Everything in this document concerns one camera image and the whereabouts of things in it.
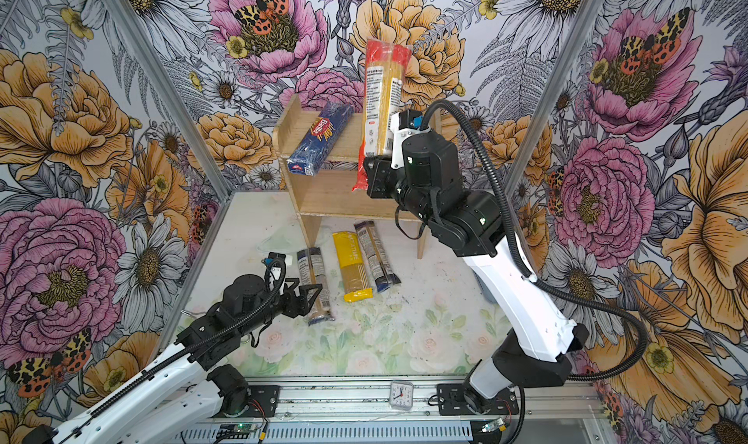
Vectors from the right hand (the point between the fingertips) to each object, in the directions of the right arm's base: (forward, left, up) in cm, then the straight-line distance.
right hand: (369, 172), depth 56 cm
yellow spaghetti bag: (+5, +7, -48) cm, 49 cm away
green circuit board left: (-34, +34, -50) cm, 69 cm away
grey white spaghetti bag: (-7, +15, -46) cm, 49 cm away
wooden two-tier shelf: (+24, +14, -29) cm, 40 cm away
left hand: (-8, +17, -33) cm, 38 cm away
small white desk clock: (-29, -6, -49) cm, 57 cm away
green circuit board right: (-35, -29, -50) cm, 68 cm away
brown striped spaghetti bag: (+5, -2, -47) cm, 47 cm away
